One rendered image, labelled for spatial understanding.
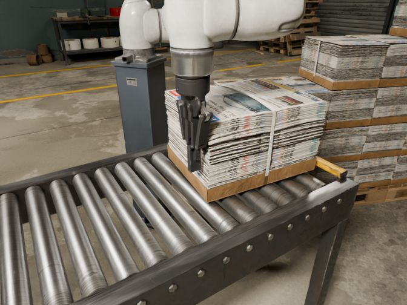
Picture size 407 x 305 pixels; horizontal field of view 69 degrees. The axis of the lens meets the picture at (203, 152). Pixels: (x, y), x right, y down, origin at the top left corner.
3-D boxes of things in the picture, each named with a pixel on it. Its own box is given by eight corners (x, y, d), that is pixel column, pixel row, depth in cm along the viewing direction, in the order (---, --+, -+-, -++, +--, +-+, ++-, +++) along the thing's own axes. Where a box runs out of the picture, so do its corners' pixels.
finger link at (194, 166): (198, 143, 72) (200, 144, 71) (199, 168, 75) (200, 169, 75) (188, 146, 71) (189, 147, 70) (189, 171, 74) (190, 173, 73)
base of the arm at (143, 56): (108, 62, 144) (106, 50, 141) (134, 54, 162) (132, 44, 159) (141, 65, 138) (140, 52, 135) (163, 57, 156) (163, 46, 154)
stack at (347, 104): (210, 190, 221) (211, 79, 182) (349, 174, 242) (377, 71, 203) (223, 226, 187) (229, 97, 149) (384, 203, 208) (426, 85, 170)
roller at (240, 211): (165, 149, 107) (167, 160, 109) (250, 224, 71) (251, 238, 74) (177, 144, 109) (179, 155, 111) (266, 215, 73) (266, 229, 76)
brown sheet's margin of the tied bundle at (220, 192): (209, 146, 106) (209, 135, 104) (257, 187, 83) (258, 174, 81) (167, 156, 100) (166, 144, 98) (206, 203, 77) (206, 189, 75)
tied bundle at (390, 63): (338, 73, 198) (346, 36, 187) (377, 71, 203) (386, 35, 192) (378, 88, 165) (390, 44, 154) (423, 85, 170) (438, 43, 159)
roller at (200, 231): (146, 166, 105) (145, 154, 103) (224, 251, 70) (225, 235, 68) (132, 170, 103) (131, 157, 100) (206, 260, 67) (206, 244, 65)
